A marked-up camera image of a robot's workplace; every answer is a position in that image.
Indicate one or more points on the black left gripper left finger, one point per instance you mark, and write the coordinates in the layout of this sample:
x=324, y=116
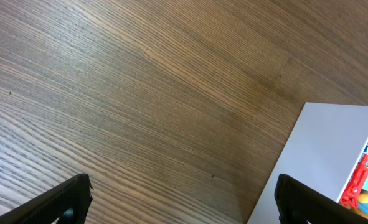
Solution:
x=68, y=203

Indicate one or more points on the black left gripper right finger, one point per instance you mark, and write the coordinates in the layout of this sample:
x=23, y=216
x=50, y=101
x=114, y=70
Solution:
x=299, y=204

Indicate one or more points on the white cardboard box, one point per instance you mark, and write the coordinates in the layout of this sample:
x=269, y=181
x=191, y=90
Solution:
x=321, y=152

